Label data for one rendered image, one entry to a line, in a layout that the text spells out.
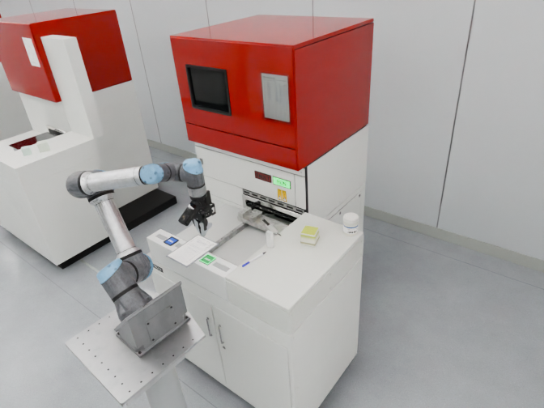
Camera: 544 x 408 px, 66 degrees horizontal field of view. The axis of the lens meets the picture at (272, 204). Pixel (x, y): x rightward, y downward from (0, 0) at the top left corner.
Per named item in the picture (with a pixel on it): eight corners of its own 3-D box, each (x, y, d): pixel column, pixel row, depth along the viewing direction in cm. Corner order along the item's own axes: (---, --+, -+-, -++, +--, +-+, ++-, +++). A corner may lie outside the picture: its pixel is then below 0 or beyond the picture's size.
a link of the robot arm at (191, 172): (185, 156, 172) (204, 157, 170) (190, 180, 178) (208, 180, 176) (176, 164, 166) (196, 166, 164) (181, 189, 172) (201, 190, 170)
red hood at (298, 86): (265, 104, 299) (258, 14, 268) (368, 123, 254) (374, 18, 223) (187, 140, 250) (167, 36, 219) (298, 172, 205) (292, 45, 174)
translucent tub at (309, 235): (305, 235, 203) (304, 224, 200) (320, 238, 201) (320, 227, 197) (299, 244, 198) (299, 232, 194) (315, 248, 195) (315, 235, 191)
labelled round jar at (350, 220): (347, 227, 207) (348, 210, 203) (360, 231, 204) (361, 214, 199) (340, 233, 203) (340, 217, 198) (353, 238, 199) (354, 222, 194)
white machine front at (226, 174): (206, 193, 276) (196, 136, 255) (308, 231, 231) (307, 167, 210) (202, 195, 274) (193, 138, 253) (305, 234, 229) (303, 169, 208)
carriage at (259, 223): (247, 214, 245) (246, 210, 244) (298, 233, 225) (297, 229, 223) (237, 220, 240) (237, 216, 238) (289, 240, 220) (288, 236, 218)
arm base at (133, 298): (121, 321, 161) (107, 300, 161) (121, 324, 174) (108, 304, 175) (155, 298, 168) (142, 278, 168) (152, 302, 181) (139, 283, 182)
